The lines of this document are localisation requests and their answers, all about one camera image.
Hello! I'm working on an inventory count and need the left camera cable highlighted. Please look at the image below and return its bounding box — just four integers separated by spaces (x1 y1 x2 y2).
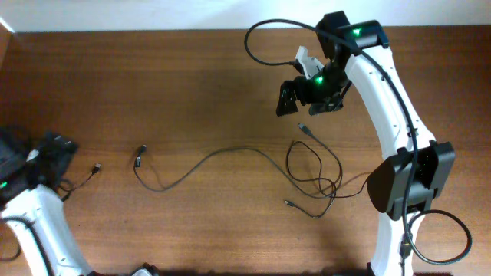
0 216 57 276

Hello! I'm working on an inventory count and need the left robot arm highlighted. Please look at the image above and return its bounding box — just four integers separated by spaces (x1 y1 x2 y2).
1 126 93 275

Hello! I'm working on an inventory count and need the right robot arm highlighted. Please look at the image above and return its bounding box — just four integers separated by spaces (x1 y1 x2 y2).
276 11 455 275

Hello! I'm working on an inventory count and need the black USB cable long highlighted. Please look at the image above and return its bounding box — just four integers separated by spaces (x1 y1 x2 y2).
133 144 372 200

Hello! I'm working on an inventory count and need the black USB cable short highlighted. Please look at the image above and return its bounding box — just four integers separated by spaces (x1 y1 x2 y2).
285 123 344 219

